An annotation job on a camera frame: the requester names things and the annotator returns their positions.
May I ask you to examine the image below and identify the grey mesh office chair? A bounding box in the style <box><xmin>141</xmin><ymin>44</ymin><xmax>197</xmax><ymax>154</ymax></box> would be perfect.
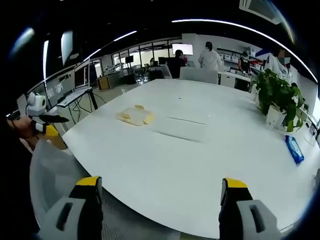
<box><xmin>29</xmin><ymin>139</ymin><xmax>181</xmax><ymax>240</ymax></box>

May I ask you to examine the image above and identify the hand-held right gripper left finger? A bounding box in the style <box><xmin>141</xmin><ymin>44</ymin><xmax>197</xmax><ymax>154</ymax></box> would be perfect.
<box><xmin>37</xmin><ymin>175</ymin><xmax>105</xmax><ymax>240</ymax></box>

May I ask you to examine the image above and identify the white office chair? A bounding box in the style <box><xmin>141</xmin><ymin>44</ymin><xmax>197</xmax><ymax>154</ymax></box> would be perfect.
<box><xmin>179</xmin><ymin>66</ymin><xmax>219</xmax><ymax>85</ymax></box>

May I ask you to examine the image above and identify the person's left hand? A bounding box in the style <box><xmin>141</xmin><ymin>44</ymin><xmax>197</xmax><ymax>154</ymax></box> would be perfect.
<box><xmin>17</xmin><ymin>116</ymin><xmax>38</xmax><ymax>141</ymax></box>

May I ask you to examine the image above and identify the clear yellow plastic bag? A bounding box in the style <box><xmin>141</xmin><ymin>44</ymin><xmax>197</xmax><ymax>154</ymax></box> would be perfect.
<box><xmin>116</xmin><ymin>104</ymin><xmax>155</xmax><ymax>127</ymax></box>

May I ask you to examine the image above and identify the blue wet wipe packet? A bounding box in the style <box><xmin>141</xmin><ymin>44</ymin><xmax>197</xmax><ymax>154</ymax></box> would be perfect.
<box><xmin>284</xmin><ymin>134</ymin><xmax>306</xmax><ymax>166</ymax></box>

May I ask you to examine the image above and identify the lit wall monitor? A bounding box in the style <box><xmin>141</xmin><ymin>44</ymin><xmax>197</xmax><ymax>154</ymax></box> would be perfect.
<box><xmin>171</xmin><ymin>43</ymin><xmax>194</xmax><ymax>57</ymax></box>

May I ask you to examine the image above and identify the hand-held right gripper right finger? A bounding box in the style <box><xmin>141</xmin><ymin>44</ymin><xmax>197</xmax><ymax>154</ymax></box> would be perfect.
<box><xmin>218</xmin><ymin>177</ymin><xmax>283</xmax><ymax>240</ymax></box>

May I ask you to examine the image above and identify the green potted plant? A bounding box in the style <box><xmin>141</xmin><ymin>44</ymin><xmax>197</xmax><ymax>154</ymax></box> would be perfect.
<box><xmin>249</xmin><ymin>68</ymin><xmax>310</xmax><ymax>133</ymax></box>

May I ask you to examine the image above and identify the wooden cabinet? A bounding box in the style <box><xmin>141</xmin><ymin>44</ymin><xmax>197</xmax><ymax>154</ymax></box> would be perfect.
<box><xmin>96</xmin><ymin>75</ymin><xmax>111</xmax><ymax>91</ymax></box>

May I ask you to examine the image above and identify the standing desk with screen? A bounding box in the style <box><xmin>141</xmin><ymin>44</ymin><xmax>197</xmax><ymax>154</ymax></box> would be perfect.
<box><xmin>56</xmin><ymin>61</ymin><xmax>99</xmax><ymax>112</ymax></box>

